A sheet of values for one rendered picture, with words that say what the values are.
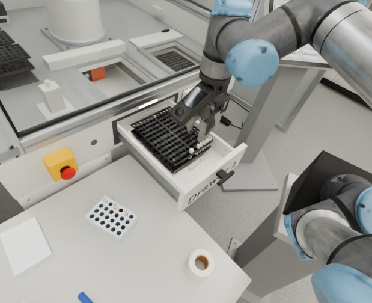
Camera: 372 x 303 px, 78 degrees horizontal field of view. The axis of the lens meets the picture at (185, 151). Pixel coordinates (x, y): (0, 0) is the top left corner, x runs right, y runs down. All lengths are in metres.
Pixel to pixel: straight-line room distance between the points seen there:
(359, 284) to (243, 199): 1.57
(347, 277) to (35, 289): 0.66
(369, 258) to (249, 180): 1.62
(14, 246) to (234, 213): 1.31
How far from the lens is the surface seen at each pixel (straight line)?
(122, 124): 0.83
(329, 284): 0.28
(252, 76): 0.41
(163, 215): 0.76
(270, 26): 0.43
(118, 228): 0.71
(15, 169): 0.74
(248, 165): 1.96
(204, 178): 0.65
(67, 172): 0.71
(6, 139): 0.68
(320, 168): 0.87
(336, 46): 0.40
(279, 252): 1.05
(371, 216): 0.67
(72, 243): 0.76
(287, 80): 1.51
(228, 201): 1.75
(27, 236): 0.78
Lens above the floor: 1.45
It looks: 48 degrees down
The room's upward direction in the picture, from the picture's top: 13 degrees clockwise
